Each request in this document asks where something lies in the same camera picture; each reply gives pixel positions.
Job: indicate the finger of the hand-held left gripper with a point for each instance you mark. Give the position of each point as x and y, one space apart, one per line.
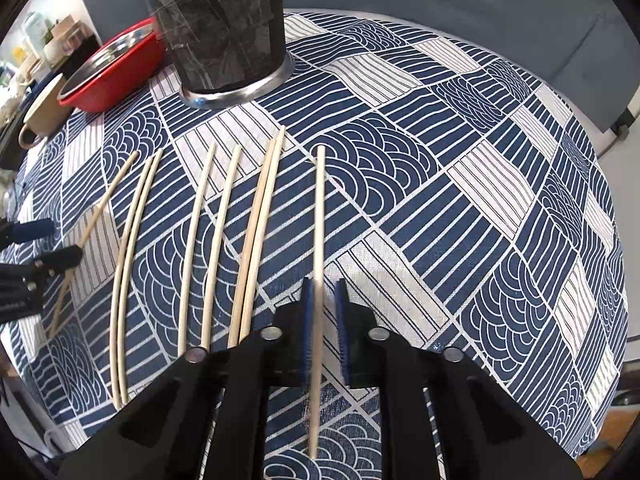
30 230
62 257

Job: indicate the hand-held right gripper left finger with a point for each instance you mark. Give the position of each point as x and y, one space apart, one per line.
307 332

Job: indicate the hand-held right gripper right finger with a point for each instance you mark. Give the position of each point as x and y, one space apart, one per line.
342 332

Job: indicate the wooden chopstick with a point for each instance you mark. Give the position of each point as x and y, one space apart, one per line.
107 195
320 210

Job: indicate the bunch of wooden chopsticks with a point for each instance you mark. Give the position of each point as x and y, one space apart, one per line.
255 245

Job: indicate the black cylindrical utensil holder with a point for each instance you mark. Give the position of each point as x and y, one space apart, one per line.
220 25

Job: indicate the beige mug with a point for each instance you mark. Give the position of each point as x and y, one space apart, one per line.
47 107

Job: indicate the red steel-lined bowl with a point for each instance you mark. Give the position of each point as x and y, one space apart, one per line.
115 67

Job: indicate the small potted plant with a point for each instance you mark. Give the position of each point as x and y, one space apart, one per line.
48 36

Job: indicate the pale green bottle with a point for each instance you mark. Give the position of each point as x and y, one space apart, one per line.
35 27

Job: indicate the blue white patterned tablecloth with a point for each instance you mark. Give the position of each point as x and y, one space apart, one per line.
450 160

